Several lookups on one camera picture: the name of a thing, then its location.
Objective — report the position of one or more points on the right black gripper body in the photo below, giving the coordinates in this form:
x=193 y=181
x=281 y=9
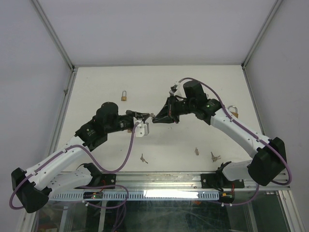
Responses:
x=175 y=108

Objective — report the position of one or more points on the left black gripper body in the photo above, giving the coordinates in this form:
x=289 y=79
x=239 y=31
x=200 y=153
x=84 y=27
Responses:
x=133 y=114

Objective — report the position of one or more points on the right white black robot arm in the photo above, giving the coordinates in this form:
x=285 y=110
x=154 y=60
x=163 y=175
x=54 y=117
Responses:
x=268 y=156

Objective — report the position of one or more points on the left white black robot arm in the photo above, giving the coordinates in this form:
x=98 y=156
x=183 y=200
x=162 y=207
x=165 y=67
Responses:
x=73 y=165

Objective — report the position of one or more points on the small brass padlock left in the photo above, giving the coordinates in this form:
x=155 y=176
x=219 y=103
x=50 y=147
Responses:
x=124 y=96

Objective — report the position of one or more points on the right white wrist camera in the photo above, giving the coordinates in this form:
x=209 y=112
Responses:
x=175 y=90

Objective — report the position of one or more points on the aluminium front rail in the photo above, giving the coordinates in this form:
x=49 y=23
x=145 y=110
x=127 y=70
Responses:
x=184 y=181

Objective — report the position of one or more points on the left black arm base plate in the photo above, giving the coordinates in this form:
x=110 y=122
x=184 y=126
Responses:
x=101 y=181

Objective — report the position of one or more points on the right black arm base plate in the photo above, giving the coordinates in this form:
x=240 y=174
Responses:
x=219 y=182

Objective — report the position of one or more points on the slotted grey cable duct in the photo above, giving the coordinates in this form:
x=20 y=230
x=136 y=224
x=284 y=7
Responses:
x=144 y=195

